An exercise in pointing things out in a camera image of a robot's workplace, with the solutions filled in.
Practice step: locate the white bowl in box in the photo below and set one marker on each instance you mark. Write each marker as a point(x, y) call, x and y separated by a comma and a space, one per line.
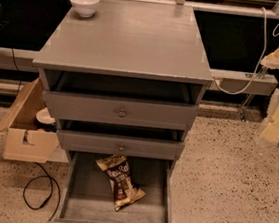
point(43, 116)

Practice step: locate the white ceramic bowl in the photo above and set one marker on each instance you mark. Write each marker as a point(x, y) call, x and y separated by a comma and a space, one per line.
point(85, 8)

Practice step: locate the grey middle drawer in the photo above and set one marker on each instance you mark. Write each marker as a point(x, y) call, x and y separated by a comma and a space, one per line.
point(108, 144)

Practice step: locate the brass middle drawer knob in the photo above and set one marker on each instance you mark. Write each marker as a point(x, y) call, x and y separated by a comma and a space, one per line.
point(121, 148)

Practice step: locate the brass top drawer knob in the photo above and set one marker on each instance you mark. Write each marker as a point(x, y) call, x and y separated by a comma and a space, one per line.
point(122, 113)

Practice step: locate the grey open bottom drawer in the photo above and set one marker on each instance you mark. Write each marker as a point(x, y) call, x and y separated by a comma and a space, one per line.
point(88, 197)

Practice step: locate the grey top drawer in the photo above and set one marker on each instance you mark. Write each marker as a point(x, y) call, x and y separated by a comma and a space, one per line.
point(98, 109)

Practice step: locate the grey drawer cabinet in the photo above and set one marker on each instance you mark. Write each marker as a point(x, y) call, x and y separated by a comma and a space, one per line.
point(129, 50)

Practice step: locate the brown chip bag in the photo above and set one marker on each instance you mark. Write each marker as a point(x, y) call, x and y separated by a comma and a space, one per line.
point(116, 168)

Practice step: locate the open cardboard box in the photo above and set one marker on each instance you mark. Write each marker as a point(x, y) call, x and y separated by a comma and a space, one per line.
point(25, 141)

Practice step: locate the brass drawer knob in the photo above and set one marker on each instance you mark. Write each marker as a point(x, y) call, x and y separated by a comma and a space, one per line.
point(121, 148)
point(122, 113)

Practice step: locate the metal diagonal pole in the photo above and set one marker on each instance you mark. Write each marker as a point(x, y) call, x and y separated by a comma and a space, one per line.
point(272, 61)

